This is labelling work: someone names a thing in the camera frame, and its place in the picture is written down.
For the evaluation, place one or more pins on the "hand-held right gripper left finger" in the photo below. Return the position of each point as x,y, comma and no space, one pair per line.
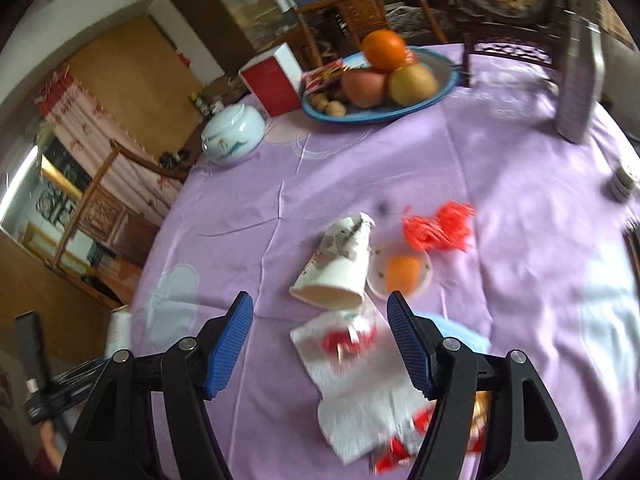
225,350

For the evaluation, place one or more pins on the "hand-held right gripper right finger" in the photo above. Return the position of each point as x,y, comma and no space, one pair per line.
412,350

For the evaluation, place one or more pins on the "blue face mask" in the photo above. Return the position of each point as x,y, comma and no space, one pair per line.
460,335

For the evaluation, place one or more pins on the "red candy wrapper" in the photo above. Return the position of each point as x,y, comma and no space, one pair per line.
345,342

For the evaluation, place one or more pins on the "white tissue pack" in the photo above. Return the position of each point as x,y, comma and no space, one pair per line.
360,400

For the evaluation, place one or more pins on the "orange jelly cup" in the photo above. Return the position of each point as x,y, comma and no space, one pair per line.
402,270

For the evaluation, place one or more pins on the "red snack bag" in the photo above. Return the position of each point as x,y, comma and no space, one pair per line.
395,455

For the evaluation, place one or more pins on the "floral paper cup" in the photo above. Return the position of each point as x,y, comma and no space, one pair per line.
335,265

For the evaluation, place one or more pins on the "red foam net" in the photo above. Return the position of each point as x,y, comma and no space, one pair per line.
440,227

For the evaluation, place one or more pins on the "curved wooden armchair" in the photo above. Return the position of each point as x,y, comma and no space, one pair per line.
100,210

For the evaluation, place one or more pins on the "white ceramic jar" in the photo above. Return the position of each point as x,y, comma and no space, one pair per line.
232,132

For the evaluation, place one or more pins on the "pink floral curtain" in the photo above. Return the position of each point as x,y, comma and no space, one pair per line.
100,125

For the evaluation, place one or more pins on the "pile of walnuts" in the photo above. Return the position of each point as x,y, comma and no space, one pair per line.
327,105

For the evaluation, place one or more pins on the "yellow pear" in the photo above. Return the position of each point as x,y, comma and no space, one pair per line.
412,85

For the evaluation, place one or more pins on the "red apple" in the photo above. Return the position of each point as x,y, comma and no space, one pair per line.
364,89

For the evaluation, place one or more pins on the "blue fruit plate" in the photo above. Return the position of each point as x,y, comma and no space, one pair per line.
440,85

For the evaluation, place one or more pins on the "red and white box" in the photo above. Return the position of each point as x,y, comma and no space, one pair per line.
270,82

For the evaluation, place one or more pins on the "grey bottle cap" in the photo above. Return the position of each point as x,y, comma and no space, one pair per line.
625,180

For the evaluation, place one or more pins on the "red snack packet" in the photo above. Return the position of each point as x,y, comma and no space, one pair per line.
325,75

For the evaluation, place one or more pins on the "orange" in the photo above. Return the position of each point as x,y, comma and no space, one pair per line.
383,50

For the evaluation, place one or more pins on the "stainless steel bottle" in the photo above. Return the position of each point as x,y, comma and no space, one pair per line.
580,80

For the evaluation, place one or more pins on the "carved wooden chair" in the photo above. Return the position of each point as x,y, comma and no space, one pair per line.
365,15

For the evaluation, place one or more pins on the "glass door cabinet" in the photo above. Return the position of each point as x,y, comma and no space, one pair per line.
230,10

